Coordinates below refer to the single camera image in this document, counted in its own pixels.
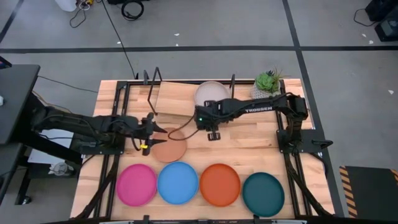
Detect black equipment case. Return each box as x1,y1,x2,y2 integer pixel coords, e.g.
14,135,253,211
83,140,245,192
364,0,398,43

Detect terracotta plate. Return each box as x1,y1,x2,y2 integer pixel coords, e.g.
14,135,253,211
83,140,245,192
151,127,188,163

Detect coiled black cable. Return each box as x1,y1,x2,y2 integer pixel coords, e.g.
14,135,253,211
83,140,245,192
120,0,145,21

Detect grey plate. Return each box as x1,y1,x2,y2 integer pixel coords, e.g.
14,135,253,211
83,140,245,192
194,80,231,108

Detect potted succulent in white pot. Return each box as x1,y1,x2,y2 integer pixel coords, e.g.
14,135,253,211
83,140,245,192
250,67,290,100

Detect black metal rig frame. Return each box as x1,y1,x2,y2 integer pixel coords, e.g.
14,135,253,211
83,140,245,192
70,79,336,224

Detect black desk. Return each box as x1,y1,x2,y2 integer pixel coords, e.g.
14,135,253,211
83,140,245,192
0,63,81,206

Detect thin black desk cable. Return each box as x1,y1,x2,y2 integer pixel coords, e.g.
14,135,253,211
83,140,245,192
37,75,99,94

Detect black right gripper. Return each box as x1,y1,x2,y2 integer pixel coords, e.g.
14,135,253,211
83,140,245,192
195,100,225,141

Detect brown cable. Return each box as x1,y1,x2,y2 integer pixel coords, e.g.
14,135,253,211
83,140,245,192
167,114,200,141

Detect blue plate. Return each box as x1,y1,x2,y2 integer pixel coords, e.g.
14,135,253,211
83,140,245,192
157,161,199,205

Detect clear plastic bag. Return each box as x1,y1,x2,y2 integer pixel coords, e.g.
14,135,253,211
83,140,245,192
49,161,75,177

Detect orange plate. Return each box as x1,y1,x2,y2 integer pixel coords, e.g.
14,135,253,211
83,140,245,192
200,163,241,207

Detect white bucket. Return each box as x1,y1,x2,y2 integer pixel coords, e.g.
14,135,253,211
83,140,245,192
55,0,78,12

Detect white paper sheet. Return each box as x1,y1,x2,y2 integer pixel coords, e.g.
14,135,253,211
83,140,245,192
27,129,74,165

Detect pink plate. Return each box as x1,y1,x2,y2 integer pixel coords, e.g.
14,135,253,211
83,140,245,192
116,164,158,207

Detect long black floor cable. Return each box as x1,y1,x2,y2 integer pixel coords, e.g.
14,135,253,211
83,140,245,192
101,0,138,80

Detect dark teal plate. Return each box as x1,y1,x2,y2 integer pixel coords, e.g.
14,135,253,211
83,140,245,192
242,172,285,218

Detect black mat with hazard stripes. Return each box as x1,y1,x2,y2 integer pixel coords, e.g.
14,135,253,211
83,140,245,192
338,166,398,218

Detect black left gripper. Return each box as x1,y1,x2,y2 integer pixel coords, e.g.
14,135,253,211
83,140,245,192
130,112,169,156

